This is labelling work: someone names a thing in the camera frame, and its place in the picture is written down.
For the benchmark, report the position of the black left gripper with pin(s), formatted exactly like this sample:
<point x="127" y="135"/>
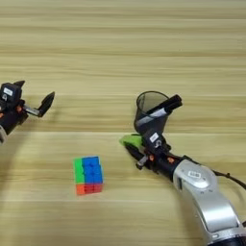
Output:
<point x="11" y="118"/>

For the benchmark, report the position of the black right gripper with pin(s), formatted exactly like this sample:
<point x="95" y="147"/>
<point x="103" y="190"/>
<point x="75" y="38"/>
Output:
<point x="160" y="160"/>

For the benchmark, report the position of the green rectangular block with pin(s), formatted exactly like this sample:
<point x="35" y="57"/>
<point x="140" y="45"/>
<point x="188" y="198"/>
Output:
<point x="131" y="140"/>

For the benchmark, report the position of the black mesh pen cup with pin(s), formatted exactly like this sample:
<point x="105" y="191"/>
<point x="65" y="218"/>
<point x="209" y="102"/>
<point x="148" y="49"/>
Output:
<point x="144" y="121"/>

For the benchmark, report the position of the multicolour puzzle cube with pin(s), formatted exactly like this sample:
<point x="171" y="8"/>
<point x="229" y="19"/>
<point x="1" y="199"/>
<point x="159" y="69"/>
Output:
<point x="91" y="171"/>

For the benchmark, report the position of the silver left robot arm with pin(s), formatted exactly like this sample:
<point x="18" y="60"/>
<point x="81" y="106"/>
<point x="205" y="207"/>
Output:
<point x="2" y="134"/>

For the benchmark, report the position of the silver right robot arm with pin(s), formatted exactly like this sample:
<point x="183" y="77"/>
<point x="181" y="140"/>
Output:
<point x="208" y="198"/>

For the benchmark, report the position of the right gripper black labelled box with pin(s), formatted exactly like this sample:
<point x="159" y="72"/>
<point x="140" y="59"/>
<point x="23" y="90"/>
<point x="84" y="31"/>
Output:
<point x="153" y="137"/>

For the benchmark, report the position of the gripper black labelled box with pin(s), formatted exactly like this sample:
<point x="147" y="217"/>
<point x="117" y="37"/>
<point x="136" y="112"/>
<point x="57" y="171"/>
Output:
<point x="9" y="93"/>
<point x="153" y="137"/>

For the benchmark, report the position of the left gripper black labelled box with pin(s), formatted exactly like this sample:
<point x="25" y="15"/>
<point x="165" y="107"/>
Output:
<point x="9" y="93"/>

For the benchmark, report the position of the black marker with white label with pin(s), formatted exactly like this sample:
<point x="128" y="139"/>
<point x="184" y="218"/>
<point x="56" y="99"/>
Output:
<point x="171" y="103"/>

